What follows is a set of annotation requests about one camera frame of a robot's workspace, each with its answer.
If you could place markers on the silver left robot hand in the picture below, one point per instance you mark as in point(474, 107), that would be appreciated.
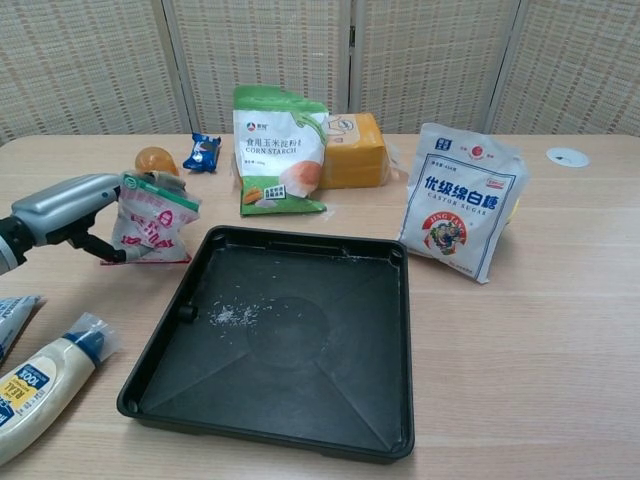
point(65, 205)

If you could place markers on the small pink white bag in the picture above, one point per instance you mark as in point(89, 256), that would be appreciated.
point(150, 225)

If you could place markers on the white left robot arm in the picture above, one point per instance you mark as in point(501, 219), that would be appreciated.
point(7, 250)

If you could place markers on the green white corn starch bag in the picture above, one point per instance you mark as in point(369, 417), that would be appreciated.
point(275, 150)

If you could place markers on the black square plastic tray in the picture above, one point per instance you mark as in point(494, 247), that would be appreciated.
point(310, 360)

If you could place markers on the white blue castor sugar bag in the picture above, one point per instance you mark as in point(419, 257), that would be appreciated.
point(455, 200)

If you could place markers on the orange jelly cup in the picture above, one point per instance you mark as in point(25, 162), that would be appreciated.
point(152, 160)

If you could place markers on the blue white squeeze pouch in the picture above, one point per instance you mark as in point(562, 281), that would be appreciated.
point(10, 320)

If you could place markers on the woven folding screen panel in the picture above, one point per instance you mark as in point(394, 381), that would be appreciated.
point(80, 65)
point(260, 45)
point(430, 60)
point(575, 65)

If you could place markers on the blue cookie packet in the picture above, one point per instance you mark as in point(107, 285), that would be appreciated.
point(202, 152)

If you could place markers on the mayonnaise squeeze bottle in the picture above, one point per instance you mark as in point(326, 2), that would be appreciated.
point(45, 390)

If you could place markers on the spilled white granules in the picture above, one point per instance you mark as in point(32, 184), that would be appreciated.
point(227, 315)

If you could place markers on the orange wrapped cheese block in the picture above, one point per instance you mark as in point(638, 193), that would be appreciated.
point(355, 160)

